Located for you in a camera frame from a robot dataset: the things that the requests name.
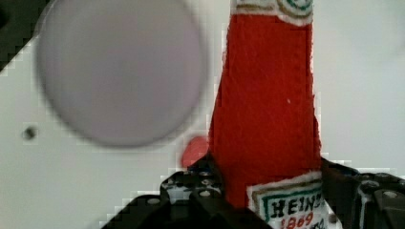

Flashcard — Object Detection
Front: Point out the grey round plate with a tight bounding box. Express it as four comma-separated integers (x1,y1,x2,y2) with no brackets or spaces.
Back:
36,0,207,147

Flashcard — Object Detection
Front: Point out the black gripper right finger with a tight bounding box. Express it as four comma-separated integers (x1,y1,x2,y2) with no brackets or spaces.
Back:
321,158,405,229

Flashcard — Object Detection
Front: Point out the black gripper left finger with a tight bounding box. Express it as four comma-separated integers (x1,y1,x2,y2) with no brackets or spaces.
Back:
101,155,272,229

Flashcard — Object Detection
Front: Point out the red plush ketchup bottle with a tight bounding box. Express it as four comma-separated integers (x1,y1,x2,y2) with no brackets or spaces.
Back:
209,0,330,229

